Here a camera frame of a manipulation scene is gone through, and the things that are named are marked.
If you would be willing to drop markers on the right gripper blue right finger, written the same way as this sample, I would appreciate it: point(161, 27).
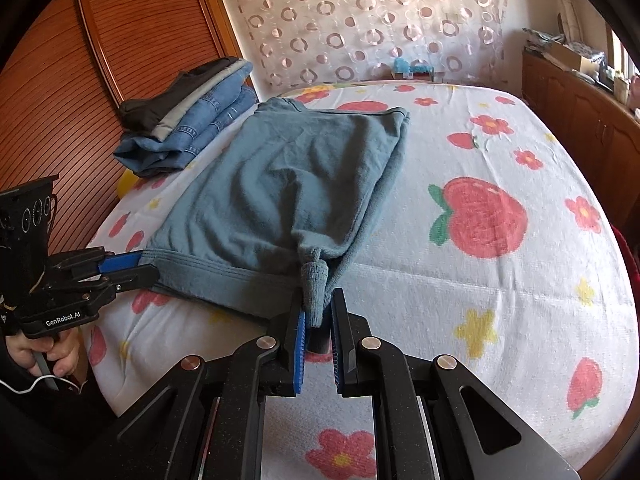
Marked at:
point(343, 346)

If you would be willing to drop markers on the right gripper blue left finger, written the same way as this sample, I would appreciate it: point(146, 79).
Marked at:
point(295, 347)

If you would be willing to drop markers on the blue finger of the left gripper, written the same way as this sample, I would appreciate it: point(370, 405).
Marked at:
point(114, 263)
point(137, 277)

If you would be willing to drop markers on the teal blue denim shorts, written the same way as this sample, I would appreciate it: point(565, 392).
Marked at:
point(286, 206)

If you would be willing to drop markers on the person left hand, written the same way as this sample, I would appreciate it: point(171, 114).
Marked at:
point(67, 353)

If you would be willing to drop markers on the blue folded jeans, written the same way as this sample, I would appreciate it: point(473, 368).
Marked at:
point(203, 121)

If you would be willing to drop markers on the black folded pants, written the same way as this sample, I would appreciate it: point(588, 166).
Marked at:
point(139, 115)

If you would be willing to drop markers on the white strawberry flower bedsheet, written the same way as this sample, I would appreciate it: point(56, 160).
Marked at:
point(550, 326)

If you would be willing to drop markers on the brown louvered wooden wardrobe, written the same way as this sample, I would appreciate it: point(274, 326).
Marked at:
point(62, 86)

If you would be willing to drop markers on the blue item on headboard box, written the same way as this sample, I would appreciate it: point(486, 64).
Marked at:
point(403, 69)

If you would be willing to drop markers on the pink circle pattern curtain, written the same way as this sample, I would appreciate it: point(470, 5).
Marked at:
point(298, 43)

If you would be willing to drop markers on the long wooden side cabinet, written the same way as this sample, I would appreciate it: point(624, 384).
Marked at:
point(599, 134)

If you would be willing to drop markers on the cardboard box on cabinet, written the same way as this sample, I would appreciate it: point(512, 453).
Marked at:
point(576, 56)

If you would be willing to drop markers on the white cup on cabinet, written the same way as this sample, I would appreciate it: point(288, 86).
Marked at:
point(621, 89)

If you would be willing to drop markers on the white patterned window drape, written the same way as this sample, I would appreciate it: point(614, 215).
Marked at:
point(569, 21)

